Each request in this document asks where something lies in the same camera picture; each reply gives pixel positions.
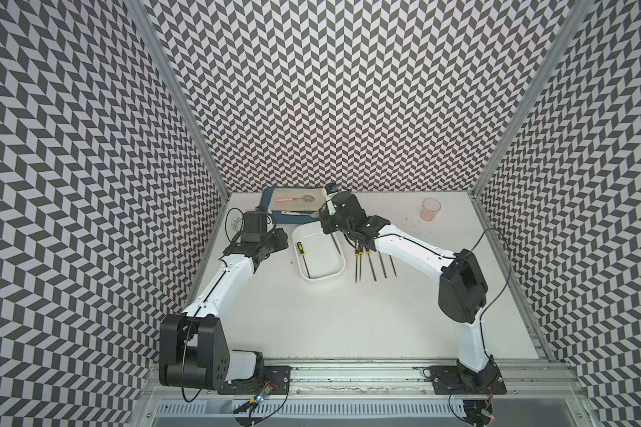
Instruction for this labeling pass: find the black yellow file tool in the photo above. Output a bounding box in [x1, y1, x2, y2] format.
[297, 242, 311, 279]
[354, 243, 360, 284]
[329, 233, 343, 256]
[355, 244, 363, 283]
[388, 255, 398, 278]
[365, 248, 377, 282]
[377, 252, 387, 279]

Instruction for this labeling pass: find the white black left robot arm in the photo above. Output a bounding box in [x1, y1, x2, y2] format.
[158, 228, 288, 391]

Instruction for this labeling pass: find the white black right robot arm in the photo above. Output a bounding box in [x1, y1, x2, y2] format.
[319, 191, 501, 395]

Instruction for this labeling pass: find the white plastic storage box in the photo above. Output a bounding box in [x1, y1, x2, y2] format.
[291, 222, 346, 284]

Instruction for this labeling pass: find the teal rectangular tray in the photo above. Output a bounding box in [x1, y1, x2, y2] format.
[259, 187, 326, 225]

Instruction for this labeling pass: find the beige folded cloth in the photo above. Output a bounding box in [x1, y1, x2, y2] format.
[269, 188, 325, 212]

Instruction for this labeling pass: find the blue yellow patterned bowl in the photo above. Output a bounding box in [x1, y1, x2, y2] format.
[230, 213, 243, 233]

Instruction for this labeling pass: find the pink translucent cup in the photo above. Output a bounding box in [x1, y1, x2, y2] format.
[419, 197, 442, 222]

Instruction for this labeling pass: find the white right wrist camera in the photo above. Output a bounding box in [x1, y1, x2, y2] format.
[323, 183, 339, 214]

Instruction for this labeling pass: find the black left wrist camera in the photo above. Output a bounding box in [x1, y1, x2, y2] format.
[235, 211, 268, 244]

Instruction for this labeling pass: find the white handled metal spoon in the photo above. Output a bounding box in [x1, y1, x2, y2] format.
[280, 210, 320, 219]

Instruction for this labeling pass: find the pink handled slotted spoon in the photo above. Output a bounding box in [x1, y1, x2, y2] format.
[274, 195, 315, 203]

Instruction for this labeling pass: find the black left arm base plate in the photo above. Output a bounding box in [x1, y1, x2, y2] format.
[217, 365, 291, 396]

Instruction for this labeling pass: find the left electronics board with wires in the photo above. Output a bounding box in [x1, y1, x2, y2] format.
[233, 376, 290, 426]

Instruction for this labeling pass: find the electronics board with wires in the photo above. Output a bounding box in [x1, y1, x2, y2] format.
[233, 376, 290, 426]
[447, 388, 495, 427]

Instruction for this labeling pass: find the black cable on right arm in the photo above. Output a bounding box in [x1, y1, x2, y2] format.
[467, 228, 514, 343]

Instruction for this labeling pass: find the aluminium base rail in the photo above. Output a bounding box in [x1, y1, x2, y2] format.
[128, 359, 601, 426]

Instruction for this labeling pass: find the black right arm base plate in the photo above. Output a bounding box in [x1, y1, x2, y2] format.
[426, 362, 507, 396]

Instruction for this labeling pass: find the right electronics board with wires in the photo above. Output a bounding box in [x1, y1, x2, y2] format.
[447, 388, 495, 427]

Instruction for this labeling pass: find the aluminium corner post left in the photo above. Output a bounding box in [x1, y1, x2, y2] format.
[125, 0, 230, 199]

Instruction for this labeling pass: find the aluminium corner post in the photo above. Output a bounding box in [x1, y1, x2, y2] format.
[470, 0, 595, 200]
[125, 0, 230, 199]

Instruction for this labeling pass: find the aluminium corner post right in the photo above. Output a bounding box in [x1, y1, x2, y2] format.
[470, 0, 595, 200]

